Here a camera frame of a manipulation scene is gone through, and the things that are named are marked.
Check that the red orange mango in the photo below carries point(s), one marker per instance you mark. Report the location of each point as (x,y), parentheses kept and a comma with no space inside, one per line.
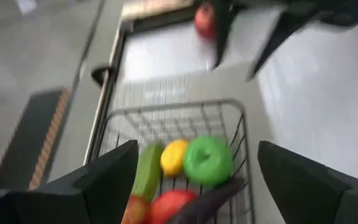
(169,205)

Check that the black striped-edge floor mat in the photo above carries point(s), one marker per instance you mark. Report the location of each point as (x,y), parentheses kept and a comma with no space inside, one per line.
(26,140)

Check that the yellow lemon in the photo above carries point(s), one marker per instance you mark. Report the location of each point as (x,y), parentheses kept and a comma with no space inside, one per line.
(172,157)

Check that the green cucumber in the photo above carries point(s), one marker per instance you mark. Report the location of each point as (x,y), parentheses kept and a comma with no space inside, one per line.
(148,171)

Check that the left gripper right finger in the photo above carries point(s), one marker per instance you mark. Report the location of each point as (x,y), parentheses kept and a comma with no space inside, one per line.
(322,199)

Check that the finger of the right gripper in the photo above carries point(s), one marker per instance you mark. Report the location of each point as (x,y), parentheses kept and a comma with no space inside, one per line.
(222,21)
(284,28)

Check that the green apple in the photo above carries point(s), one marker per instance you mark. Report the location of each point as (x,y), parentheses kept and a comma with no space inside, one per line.
(208,161)

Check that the red yellow apple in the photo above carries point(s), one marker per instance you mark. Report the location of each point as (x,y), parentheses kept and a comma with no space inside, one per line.
(135,211)

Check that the dark purple eggplant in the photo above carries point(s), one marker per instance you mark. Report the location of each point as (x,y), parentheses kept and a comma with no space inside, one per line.
(210,199)

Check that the black frame clamp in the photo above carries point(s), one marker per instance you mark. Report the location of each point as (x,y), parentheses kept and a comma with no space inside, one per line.
(101,76)

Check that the red pomegranate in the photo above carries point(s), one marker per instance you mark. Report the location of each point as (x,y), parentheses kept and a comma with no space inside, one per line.
(204,21)

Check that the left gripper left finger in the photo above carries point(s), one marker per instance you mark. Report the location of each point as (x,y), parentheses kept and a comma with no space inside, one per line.
(73,202)

